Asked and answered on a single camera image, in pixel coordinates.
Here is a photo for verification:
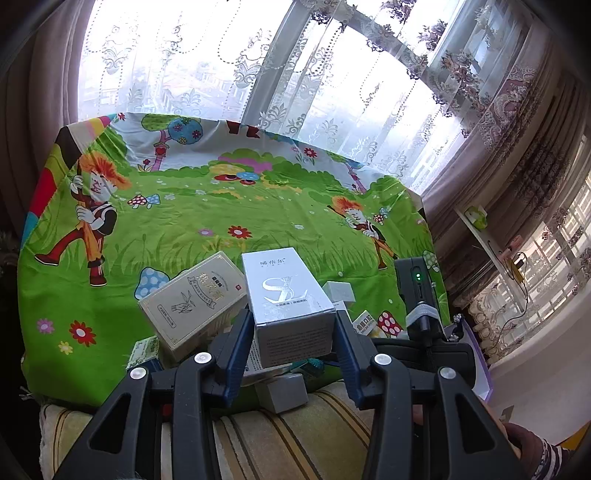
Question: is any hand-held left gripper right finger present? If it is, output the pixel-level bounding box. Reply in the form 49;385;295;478
335;309;522;480

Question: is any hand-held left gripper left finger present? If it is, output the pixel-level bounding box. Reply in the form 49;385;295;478
53;308;254;480

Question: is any silver rectangular box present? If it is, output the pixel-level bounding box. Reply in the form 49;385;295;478
241;250;336;367

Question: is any person's right hand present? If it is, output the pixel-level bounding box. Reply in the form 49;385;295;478
475;396;511;437

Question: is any white box green label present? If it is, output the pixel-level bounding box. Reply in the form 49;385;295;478
348;311;376;340

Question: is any small grey box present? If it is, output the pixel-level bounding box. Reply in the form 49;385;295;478
255;373;309;415

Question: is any beige gold printed box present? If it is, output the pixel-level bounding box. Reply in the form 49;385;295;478
137;251;247;363

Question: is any beige striped cushion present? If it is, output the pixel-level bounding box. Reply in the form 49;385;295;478
39;383;379;480

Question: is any green white small container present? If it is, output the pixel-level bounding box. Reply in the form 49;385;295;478
464;206;490;230

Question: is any small green white box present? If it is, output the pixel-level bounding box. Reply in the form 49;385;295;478
126;337;161;372

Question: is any purple paper sheet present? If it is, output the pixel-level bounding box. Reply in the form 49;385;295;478
462;318;495;400

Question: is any white window sill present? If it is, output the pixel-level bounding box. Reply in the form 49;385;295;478
455;203;591;402

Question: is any green cartoon printed blanket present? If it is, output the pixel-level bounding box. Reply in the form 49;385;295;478
18;112;451;409

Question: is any patterned brown curtain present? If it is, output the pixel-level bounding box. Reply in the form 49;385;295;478
420;23;591;287

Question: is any white lace curtain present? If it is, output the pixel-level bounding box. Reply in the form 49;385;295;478
78;0;467;195

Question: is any plain brown curtain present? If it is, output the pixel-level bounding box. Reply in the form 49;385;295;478
0;0;98;241

